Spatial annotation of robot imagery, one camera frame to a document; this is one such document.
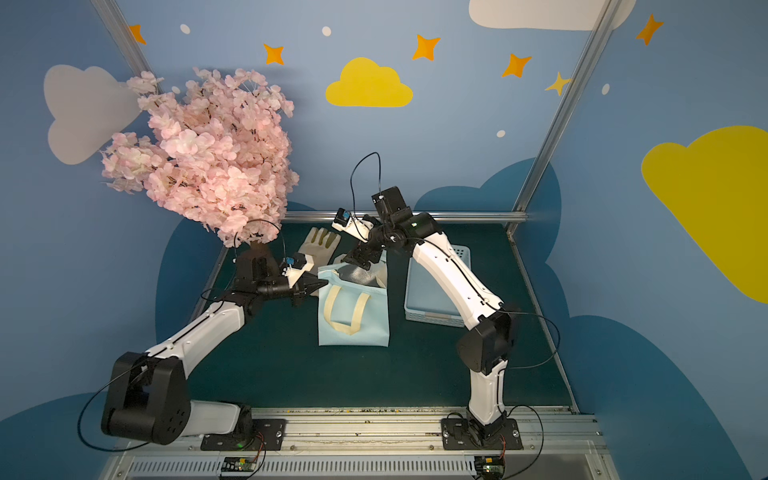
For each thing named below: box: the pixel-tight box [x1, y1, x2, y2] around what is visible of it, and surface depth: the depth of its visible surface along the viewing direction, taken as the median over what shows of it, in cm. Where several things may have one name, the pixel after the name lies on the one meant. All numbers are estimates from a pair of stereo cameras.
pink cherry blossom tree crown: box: [101, 69, 299, 247], surface depth 64 cm
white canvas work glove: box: [298, 227, 342, 274], surface depth 120 cm
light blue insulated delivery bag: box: [318, 250, 390, 348], surface depth 79 cm
